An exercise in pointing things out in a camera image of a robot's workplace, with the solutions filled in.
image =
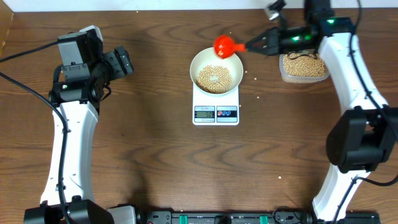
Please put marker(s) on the red measuring scoop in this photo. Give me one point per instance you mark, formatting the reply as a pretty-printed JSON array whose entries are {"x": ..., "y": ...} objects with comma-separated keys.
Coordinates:
[{"x": 226, "y": 47}]

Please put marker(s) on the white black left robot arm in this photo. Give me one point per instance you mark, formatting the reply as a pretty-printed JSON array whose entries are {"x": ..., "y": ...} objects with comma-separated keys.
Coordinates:
[{"x": 68, "y": 195}]

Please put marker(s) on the tan soybeans pile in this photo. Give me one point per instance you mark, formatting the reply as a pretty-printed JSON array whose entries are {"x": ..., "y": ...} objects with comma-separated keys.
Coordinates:
[{"x": 304, "y": 65}]

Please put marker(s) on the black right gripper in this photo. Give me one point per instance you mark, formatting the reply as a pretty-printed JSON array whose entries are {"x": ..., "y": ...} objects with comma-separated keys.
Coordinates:
[{"x": 272, "y": 42}]

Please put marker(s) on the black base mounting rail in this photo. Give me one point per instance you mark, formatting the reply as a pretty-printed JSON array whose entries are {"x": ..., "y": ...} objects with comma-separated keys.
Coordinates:
[{"x": 281, "y": 215}]

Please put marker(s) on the white digital kitchen scale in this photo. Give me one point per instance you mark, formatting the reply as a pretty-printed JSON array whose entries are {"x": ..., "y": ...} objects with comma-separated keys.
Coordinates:
[{"x": 215, "y": 110}]

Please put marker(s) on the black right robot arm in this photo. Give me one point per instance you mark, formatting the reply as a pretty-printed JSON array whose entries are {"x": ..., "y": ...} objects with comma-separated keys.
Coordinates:
[{"x": 366, "y": 132}]

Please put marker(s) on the cream round bowl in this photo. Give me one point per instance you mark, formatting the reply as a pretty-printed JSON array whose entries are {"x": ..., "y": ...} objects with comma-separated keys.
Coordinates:
[{"x": 208, "y": 57}]

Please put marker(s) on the soybeans pile in bowl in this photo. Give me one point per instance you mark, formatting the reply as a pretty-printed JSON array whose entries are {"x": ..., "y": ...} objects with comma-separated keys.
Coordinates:
[{"x": 214, "y": 79}]

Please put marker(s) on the clear plastic container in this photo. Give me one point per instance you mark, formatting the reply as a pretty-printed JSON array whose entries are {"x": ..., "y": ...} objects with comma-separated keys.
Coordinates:
[{"x": 295, "y": 79}]

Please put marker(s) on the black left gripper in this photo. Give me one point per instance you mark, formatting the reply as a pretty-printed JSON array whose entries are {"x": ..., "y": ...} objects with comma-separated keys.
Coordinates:
[{"x": 111, "y": 61}]

